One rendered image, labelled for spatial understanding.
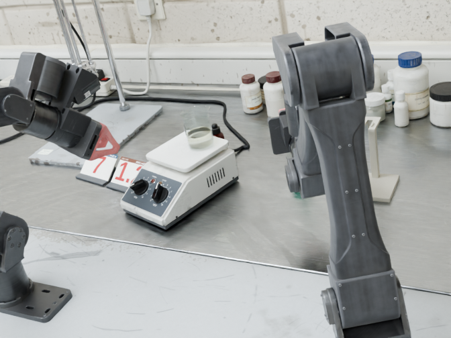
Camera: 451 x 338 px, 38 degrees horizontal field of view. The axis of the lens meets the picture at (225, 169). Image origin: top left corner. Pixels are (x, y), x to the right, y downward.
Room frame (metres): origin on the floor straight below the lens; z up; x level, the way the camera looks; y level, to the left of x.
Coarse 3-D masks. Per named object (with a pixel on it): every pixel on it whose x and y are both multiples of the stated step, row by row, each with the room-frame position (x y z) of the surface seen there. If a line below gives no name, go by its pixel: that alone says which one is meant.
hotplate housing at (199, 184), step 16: (208, 160) 1.09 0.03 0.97; (224, 160) 1.10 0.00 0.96; (176, 176) 1.06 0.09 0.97; (192, 176) 1.05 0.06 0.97; (208, 176) 1.07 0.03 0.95; (224, 176) 1.09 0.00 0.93; (192, 192) 1.04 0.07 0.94; (208, 192) 1.06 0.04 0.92; (128, 208) 1.06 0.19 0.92; (176, 208) 1.01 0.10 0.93; (192, 208) 1.04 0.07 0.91; (160, 224) 0.99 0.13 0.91
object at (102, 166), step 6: (90, 162) 1.28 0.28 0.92; (96, 162) 1.27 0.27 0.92; (102, 162) 1.26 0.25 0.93; (108, 162) 1.25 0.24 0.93; (84, 168) 1.28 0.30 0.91; (90, 168) 1.27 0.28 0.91; (96, 168) 1.26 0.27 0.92; (102, 168) 1.25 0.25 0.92; (108, 168) 1.24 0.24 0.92; (96, 174) 1.25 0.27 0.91; (102, 174) 1.24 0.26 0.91; (108, 174) 1.23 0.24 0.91
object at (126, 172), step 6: (120, 162) 1.23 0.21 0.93; (126, 162) 1.22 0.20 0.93; (120, 168) 1.22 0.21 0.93; (126, 168) 1.21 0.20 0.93; (132, 168) 1.20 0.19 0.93; (138, 168) 1.19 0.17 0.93; (120, 174) 1.21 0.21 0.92; (126, 174) 1.20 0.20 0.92; (132, 174) 1.19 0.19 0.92; (120, 180) 1.20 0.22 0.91; (126, 180) 1.19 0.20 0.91; (132, 180) 1.18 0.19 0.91
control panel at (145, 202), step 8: (136, 176) 1.11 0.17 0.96; (144, 176) 1.10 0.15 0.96; (152, 176) 1.09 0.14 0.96; (160, 176) 1.08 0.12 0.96; (152, 184) 1.07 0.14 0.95; (168, 184) 1.05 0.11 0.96; (176, 184) 1.04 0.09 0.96; (128, 192) 1.09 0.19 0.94; (144, 192) 1.07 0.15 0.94; (152, 192) 1.05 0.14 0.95; (168, 192) 1.03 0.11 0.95; (176, 192) 1.02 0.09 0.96; (128, 200) 1.07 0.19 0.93; (136, 200) 1.06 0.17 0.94; (144, 200) 1.05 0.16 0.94; (152, 200) 1.04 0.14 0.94; (168, 200) 1.02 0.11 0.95; (144, 208) 1.03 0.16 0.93; (152, 208) 1.02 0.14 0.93; (160, 208) 1.01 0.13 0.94; (160, 216) 1.00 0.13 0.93
